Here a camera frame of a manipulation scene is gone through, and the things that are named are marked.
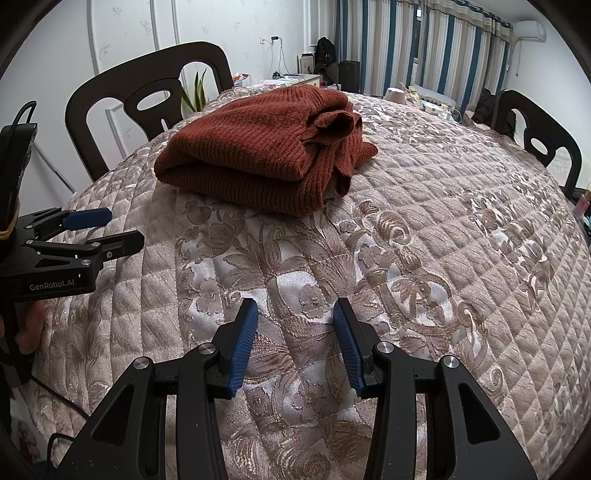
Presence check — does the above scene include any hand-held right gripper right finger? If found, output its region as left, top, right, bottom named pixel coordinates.
left=332, top=298, right=539, bottom=480

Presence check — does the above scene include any black bag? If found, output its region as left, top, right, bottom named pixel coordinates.
left=473, top=88, right=500, bottom=126

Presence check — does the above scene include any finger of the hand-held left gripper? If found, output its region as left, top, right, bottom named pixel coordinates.
left=25, top=231, right=145, bottom=278
left=18, top=208, right=113, bottom=244

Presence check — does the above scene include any person's left hand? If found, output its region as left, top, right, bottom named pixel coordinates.
left=14, top=300, right=45, bottom=356

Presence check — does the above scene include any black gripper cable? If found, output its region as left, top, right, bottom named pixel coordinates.
left=25, top=376, right=90, bottom=462

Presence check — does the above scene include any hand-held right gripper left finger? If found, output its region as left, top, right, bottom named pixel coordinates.
left=55, top=298, right=259, bottom=480

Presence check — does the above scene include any dark wooden chair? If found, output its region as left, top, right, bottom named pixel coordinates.
left=65, top=41, right=235, bottom=182
left=489, top=90, right=583, bottom=199

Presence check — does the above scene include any beige quilted floral blanket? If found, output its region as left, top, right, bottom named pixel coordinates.
left=14, top=85, right=591, bottom=480

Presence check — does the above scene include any striped curtain panel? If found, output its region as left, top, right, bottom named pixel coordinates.
left=337, top=0, right=422, bottom=95
left=421, top=4, right=513, bottom=109

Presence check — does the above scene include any black charging cable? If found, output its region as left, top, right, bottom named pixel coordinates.
left=270, top=36, right=286, bottom=75

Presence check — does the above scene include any rust red knit sweater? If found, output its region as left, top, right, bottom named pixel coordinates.
left=154, top=87, right=379, bottom=217

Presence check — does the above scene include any black backpack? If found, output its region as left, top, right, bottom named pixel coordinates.
left=315, top=37, right=339, bottom=71

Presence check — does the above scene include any white air conditioner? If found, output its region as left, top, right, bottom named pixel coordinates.
left=515, top=21, right=546, bottom=43

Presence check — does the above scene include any black speaker box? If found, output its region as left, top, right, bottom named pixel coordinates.
left=339, top=60, right=362, bottom=92

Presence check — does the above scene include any green leafy plant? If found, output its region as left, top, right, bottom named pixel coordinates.
left=181, top=69, right=209, bottom=112

